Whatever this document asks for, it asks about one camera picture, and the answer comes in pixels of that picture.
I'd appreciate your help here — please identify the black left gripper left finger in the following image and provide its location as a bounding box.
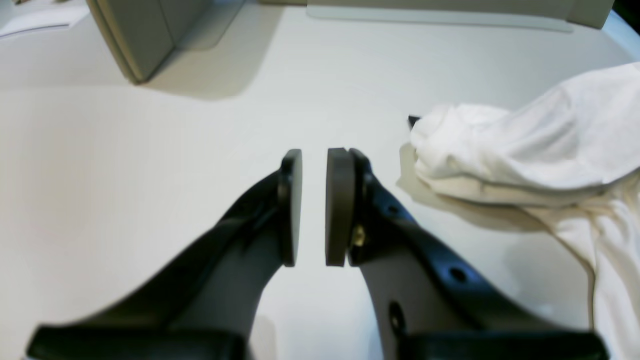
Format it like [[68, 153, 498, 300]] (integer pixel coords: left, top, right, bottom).
[[27, 149, 303, 360]]

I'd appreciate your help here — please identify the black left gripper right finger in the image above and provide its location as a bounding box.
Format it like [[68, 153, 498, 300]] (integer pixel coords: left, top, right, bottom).
[[326, 148, 610, 360]]

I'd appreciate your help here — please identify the white t-shirt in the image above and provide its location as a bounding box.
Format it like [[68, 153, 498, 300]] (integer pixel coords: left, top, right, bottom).
[[410, 63, 640, 360]]

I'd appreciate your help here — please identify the grey open storage box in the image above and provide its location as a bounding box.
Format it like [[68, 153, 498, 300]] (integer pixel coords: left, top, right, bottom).
[[87, 0, 614, 85]]

